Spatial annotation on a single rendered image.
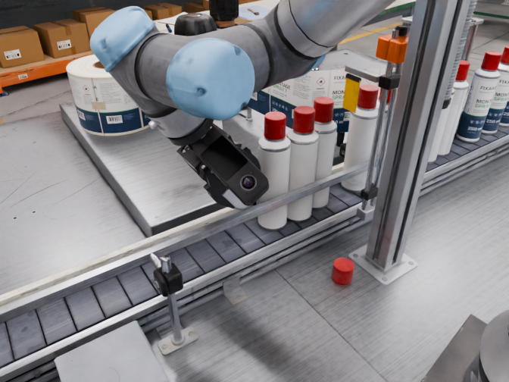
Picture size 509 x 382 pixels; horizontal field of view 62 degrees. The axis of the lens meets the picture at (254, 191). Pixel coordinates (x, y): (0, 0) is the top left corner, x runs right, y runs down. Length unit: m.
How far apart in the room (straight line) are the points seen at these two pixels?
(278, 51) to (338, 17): 0.08
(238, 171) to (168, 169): 0.38
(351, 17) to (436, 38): 0.17
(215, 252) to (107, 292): 0.17
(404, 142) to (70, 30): 3.97
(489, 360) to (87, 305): 0.51
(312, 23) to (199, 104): 0.14
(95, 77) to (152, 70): 0.60
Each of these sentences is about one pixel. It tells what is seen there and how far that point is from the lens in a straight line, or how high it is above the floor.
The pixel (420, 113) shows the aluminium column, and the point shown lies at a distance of 0.61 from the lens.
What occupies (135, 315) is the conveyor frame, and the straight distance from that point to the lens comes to 0.64.
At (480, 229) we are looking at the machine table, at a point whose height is 0.83.
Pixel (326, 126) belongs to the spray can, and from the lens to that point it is 0.71.
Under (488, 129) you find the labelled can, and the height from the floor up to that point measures 0.90.
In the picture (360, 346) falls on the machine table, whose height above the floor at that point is 0.83.
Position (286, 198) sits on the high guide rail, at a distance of 0.68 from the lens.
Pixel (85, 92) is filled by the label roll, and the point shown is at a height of 0.99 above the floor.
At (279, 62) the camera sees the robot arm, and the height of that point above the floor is 1.20.
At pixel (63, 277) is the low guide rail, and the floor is 0.91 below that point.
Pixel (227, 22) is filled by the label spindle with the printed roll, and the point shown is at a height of 1.08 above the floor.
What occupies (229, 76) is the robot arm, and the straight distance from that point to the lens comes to 0.41.
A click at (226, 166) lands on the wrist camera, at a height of 1.06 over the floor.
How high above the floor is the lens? 1.35
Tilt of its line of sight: 34 degrees down
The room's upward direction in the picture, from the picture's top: straight up
